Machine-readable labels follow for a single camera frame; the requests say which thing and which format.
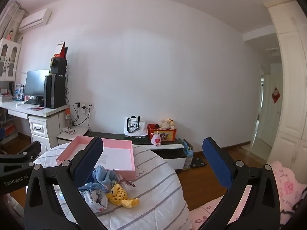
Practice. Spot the black speaker box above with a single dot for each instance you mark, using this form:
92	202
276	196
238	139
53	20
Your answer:
60	67

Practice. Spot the small patterned pouch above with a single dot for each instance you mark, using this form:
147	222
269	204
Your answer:
69	130

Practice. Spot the cream wardrobe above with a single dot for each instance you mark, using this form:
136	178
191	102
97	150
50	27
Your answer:
290	100

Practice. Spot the orange cap bottle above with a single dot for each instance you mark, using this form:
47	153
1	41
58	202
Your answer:
68	111

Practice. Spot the beige plush toy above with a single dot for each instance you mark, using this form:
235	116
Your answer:
165	124

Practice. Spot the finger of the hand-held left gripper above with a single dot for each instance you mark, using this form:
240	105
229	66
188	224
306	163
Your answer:
31	148

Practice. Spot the red door ornament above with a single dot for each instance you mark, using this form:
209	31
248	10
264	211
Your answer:
275	94

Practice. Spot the pink floral quilt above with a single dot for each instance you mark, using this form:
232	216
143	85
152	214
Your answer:
287	186

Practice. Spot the pink plush toy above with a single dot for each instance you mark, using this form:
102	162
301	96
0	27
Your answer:
156	139

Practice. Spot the white tote bag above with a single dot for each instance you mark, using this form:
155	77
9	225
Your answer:
140	130

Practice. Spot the beige curtain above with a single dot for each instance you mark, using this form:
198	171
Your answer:
9	16

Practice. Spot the white air conditioner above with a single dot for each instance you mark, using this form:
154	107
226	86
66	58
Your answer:
36	19

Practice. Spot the red and white box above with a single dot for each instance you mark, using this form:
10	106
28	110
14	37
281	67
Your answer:
60	49

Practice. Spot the blue and white box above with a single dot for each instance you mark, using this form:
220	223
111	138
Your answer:
18	91

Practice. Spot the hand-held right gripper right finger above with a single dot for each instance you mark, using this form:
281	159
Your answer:
217	165

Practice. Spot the blue packet box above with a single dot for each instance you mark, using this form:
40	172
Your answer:
189	154

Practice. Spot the white patterned cloth blue ribbon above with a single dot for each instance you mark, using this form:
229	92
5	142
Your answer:
94	201

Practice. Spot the light blue plush cloth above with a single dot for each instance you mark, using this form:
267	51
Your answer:
103	175

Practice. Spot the white drawer unit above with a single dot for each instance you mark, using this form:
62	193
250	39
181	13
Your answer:
39	127

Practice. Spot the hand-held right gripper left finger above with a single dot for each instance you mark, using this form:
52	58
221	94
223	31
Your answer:
88	159

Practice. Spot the black computer tower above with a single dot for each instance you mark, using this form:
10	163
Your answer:
56	91

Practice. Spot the red storage box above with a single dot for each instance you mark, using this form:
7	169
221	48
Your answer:
169	135

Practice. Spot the yellow crochet toy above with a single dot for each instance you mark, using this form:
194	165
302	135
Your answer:
117	192

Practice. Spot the pink cardboard box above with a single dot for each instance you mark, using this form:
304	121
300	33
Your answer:
120	143

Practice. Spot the stack of books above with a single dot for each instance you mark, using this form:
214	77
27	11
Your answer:
6	97

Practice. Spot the small doll figure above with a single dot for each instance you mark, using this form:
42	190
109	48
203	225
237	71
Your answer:
10	35

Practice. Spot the black computer monitor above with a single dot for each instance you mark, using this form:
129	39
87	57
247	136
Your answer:
34	82

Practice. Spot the black floor scale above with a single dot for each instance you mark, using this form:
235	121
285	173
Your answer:
197	164

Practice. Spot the white door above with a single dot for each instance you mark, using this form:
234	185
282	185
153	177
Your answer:
268	124

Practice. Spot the black keyboard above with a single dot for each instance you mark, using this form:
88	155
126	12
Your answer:
33	102

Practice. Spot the pink flat item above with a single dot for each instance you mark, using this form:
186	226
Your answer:
36	108

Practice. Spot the white wall sockets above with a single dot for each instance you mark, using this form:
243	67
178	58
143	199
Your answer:
90	105

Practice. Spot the white glass-door cabinet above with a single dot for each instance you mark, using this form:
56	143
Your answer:
13	45

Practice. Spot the low black white cabinet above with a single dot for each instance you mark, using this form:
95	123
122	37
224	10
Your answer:
108	134

